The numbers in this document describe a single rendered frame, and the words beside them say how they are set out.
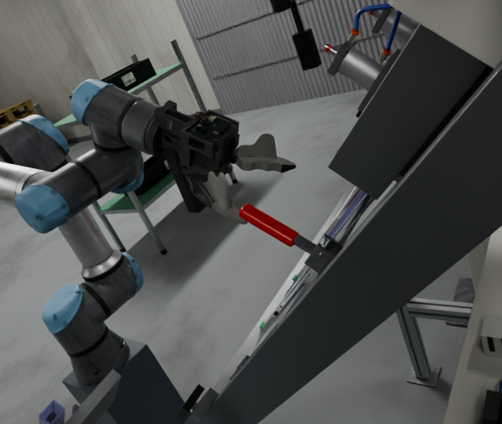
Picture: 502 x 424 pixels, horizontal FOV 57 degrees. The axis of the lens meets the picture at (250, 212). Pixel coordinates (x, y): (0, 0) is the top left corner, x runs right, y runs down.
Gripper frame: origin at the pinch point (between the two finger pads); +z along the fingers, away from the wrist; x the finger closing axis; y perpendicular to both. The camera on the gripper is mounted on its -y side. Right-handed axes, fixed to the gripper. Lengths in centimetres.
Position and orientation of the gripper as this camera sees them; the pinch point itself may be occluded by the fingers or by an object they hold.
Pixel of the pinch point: (273, 197)
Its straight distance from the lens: 66.0
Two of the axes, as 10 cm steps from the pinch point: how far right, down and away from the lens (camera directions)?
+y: 1.1, -7.2, -6.9
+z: 8.6, 4.2, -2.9
